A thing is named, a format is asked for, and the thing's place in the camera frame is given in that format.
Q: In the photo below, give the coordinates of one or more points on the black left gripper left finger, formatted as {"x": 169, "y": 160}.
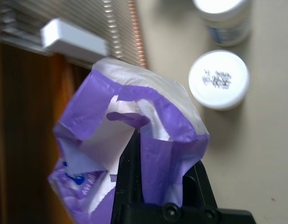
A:
{"x": 129, "y": 177}

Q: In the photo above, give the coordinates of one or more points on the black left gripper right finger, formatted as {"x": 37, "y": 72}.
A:
{"x": 197, "y": 186}

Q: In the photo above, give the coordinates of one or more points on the purple tissue pack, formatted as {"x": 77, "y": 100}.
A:
{"x": 169, "y": 130}

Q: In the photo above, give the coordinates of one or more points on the white bottle printed cap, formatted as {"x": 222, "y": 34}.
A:
{"x": 218, "y": 70}

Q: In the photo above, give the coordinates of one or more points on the white bottle blue label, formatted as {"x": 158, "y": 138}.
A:
{"x": 227, "y": 28}

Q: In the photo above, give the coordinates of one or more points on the wooden cabinet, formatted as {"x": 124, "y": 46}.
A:
{"x": 22, "y": 116}

